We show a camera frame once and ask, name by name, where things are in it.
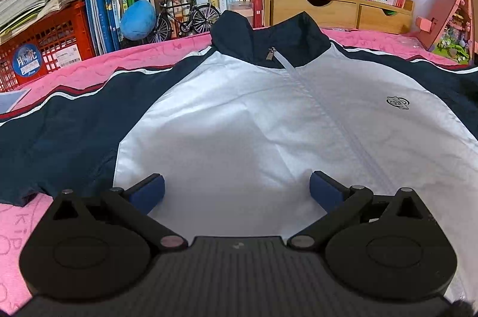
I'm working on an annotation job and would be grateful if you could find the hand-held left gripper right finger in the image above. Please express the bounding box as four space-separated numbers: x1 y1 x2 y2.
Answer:
287 170 427 251

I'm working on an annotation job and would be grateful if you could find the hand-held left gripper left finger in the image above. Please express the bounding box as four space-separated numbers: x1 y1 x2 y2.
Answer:
52 173 189 253

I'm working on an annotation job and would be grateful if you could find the navy and white jacket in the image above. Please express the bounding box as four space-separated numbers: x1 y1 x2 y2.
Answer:
0 10 478 304

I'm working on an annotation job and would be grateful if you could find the pink bunny print blanket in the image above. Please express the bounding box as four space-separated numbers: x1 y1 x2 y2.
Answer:
0 27 478 317

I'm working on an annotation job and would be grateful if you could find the light blue notebook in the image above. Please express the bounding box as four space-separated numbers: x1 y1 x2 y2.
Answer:
0 88 33 115

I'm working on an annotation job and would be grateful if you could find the blue plush ball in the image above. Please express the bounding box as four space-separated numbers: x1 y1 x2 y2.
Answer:
119 0 157 41

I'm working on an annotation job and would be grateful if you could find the black model bicycle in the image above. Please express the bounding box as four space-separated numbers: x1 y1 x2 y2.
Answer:
147 0 222 44

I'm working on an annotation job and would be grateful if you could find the wooden drawer organizer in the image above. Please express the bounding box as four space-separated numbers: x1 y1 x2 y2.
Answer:
263 0 416 35

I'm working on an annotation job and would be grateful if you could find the large red plastic crate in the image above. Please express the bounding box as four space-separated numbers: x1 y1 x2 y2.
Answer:
0 0 96 93

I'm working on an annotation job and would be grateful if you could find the pink toy house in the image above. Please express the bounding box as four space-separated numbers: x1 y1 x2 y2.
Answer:
414 0 477 65

